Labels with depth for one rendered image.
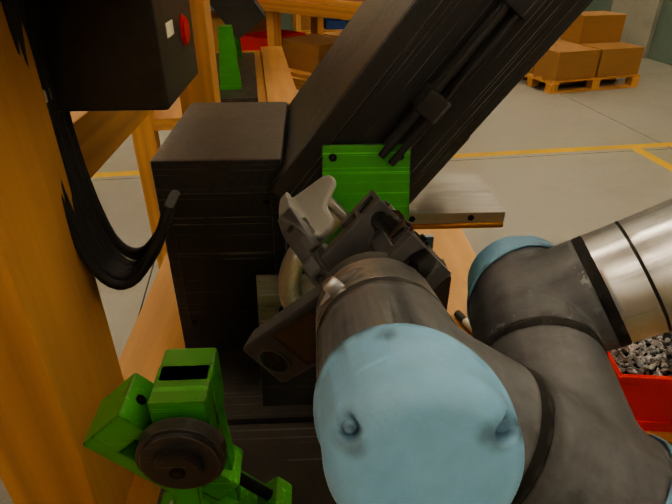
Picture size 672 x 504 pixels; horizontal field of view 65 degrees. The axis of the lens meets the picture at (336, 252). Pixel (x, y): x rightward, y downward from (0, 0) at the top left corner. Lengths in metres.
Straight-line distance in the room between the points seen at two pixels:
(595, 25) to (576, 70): 0.72
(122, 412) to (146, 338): 0.52
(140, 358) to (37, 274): 0.47
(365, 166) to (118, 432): 0.42
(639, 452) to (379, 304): 0.13
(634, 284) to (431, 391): 0.19
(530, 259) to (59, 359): 0.44
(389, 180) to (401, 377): 0.53
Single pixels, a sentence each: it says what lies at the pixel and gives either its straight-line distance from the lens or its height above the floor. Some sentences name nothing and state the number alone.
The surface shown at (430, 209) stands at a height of 1.13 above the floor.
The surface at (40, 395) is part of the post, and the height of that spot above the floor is 1.13.
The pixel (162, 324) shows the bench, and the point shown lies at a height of 0.88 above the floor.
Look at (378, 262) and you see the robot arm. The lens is 0.31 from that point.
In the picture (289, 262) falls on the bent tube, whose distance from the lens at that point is 0.68.
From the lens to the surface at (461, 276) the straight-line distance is 1.12.
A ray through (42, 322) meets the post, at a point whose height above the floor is 1.20.
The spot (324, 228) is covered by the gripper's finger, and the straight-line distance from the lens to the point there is 0.43.
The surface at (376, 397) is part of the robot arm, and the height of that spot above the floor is 1.37.
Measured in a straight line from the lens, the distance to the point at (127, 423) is 0.51.
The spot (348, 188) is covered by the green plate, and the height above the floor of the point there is 1.22.
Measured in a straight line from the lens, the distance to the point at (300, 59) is 3.80.
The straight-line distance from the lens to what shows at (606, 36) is 7.43.
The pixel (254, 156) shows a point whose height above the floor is 1.24.
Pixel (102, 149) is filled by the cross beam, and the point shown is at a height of 1.21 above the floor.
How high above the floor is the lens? 1.50
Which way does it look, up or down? 31 degrees down
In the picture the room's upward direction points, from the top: straight up
